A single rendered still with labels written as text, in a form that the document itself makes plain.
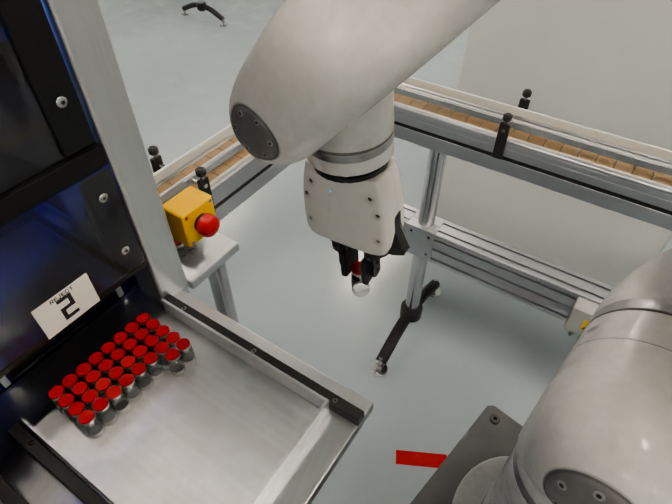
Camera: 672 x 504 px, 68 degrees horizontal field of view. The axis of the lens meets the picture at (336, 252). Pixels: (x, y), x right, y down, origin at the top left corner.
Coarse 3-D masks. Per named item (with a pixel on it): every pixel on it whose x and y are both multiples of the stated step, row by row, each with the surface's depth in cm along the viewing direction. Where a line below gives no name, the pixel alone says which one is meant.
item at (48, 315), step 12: (84, 276) 70; (72, 288) 69; (84, 288) 71; (48, 300) 67; (84, 300) 72; (96, 300) 74; (36, 312) 66; (48, 312) 67; (60, 312) 69; (84, 312) 73; (48, 324) 68; (60, 324) 70; (48, 336) 69
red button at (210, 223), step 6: (204, 216) 84; (210, 216) 84; (198, 222) 84; (204, 222) 83; (210, 222) 84; (216, 222) 85; (198, 228) 84; (204, 228) 83; (210, 228) 84; (216, 228) 85; (204, 234) 84; (210, 234) 85
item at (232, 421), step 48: (192, 336) 83; (192, 384) 76; (240, 384) 76; (288, 384) 75; (48, 432) 71; (144, 432) 71; (192, 432) 71; (240, 432) 71; (288, 432) 71; (96, 480) 66; (144, 480) 66; (192, 480) 66; (240, 480) 66
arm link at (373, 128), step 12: (372, 108) 40; (384, 108) 42; (360, 120) 40; (372, 120) 41; (384, 120) 42; (348, 132) 41; (360, 132) 42; (372, 132) 42; (384, 132) 43; (336, 144) 42; (348, 144) 42; (360, 144) 42; (372, 144) 43
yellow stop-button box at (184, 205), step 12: (168, 192) 86; (180, 192) 86; (192, 192) 86; (204, 192) 86; (168, 204) 84; (180, 204) 84; (192, 204) 84; (204, 204) 85; (168, 216) 84; (180, 216) 82; (192, 216) 83; (180, 228) 84; (192, 228) 85; (180, 240) 87; (192, 240) 86
